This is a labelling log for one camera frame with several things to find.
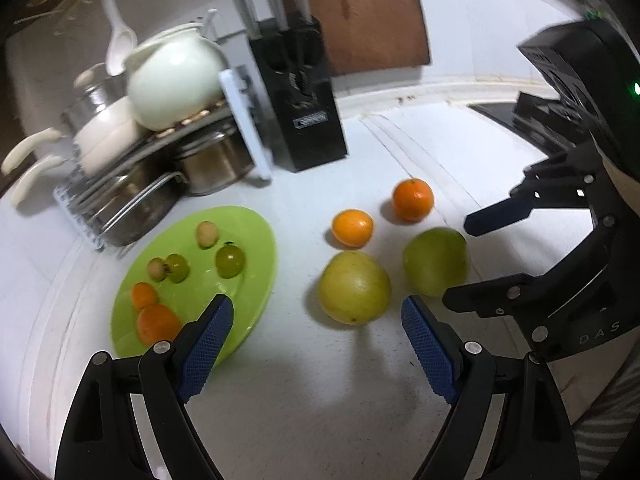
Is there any white ceramic pot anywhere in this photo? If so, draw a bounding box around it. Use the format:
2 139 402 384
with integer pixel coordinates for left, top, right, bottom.
125 23 229 131

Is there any small brown longan fruit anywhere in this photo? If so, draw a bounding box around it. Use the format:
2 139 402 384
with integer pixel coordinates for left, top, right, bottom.
195 221 219 249

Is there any white saucepan lower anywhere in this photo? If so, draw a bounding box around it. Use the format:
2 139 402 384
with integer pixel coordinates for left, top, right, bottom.
10 127 146 208

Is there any metal corner shelf rack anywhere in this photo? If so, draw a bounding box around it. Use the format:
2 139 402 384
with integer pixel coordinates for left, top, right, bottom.
53 66 272 250

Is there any green apple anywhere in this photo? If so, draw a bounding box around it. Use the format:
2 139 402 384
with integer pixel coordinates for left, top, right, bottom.
402 226 470 298

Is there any large orange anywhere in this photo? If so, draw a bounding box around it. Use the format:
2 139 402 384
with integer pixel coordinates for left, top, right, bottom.
137 304 183 346

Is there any black knife block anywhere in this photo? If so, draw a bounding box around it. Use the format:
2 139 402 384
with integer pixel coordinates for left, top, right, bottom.
232 0 347 171

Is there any green plastic plate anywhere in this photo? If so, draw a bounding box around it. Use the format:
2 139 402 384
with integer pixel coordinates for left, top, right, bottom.
111 206 278 364

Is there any small green tomato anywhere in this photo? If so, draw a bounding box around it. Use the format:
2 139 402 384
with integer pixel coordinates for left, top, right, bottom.
215 242 245 278
164 254 190 283

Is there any yellow-green pear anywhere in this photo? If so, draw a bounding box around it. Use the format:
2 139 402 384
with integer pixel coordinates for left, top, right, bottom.
319 252 392 325

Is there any white plastic ladle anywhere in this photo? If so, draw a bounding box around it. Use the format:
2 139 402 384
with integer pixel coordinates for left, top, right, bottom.
101 0 138 76

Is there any small orange tangerine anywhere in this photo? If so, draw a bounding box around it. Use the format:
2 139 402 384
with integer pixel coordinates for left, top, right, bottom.
331 209 374 248

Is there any steel pot with lid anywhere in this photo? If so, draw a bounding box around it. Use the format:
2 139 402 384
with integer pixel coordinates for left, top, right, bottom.
61 63 131 136

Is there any beaded wooden trivet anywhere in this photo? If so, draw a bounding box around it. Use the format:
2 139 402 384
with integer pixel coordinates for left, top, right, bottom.
153 99 227 139

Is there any steel pot left bottom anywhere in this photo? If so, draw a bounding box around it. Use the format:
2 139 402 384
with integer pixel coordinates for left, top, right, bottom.
70 159 189 247

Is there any white saucepan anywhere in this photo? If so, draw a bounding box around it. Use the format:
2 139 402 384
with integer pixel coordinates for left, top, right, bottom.
1 96 143 177
10 127 146 208

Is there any steel pot right bottom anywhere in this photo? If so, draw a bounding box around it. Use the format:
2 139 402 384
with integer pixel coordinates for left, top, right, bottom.
176 127 254 196

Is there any wooden cutting board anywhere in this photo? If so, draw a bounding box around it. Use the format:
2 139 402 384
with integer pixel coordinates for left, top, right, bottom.
310 0 431 76

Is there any white saucepan upper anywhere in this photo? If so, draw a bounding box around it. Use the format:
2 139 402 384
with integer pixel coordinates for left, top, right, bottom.
1 96 143 177

